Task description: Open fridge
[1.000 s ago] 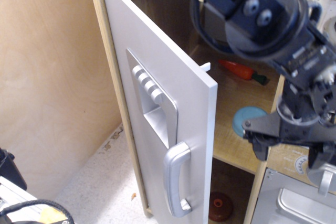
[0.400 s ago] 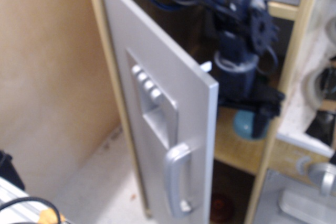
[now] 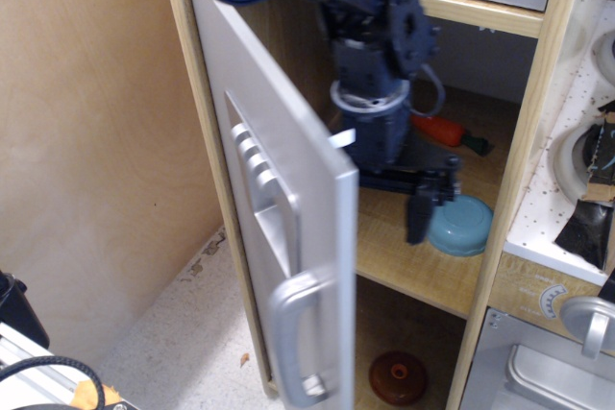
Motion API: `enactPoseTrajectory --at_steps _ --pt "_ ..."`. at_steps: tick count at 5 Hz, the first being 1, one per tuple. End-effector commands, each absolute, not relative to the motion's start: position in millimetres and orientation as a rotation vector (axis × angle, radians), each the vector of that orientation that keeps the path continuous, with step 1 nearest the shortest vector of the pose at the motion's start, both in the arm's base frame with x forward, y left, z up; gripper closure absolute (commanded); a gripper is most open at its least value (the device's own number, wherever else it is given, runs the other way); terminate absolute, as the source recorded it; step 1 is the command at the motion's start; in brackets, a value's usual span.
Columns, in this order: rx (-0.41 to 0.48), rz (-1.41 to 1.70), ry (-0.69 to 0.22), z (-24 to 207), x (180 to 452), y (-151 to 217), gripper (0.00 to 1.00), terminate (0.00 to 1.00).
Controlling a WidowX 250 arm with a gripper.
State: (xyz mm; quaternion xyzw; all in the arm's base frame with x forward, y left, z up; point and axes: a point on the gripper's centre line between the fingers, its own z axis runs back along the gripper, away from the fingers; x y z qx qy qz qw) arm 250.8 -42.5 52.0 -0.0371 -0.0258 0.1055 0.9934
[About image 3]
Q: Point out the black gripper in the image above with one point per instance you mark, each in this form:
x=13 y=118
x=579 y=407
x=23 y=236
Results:
x=391 y=156

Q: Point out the grey fridge door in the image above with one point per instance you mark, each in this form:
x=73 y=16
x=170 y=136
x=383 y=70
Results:
x=323 y=178

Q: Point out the silver fridge door handle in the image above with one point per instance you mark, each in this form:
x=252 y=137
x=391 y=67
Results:
x=287 y=304

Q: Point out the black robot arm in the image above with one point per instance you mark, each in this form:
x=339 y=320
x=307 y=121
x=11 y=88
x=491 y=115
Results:
x=379 y=47

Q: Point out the teal toy bowl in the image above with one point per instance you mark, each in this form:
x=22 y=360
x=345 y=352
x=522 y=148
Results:
x=461 y=227

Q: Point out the orange toy carrot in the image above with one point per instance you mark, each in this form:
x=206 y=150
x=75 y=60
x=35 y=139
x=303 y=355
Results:
x=450 y=133

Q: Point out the white speckled stove top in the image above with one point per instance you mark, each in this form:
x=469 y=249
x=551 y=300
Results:
x=578 y=90

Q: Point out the silver ice dispenser panel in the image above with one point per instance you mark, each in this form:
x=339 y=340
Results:
x=274 y=205

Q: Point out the torn black burner piece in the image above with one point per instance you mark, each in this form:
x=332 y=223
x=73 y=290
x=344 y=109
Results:
x=593 y=199

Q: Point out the brown toy lid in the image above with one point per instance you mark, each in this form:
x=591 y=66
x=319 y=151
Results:
x=398 y=378

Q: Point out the grey oven door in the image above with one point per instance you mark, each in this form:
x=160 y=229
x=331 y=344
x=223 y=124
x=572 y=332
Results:
x=518 y=365

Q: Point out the silver oven knob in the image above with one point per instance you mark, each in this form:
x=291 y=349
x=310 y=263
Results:
x=591 y=321

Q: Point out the orange tape piece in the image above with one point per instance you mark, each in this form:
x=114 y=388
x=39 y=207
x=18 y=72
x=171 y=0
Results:
x=86 y=397

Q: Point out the wooden fridge cabinet frame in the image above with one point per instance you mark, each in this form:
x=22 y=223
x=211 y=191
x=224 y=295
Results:
x=400 y=286

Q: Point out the aluminium rail base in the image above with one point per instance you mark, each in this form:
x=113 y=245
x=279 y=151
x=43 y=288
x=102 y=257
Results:
x=34 y=378

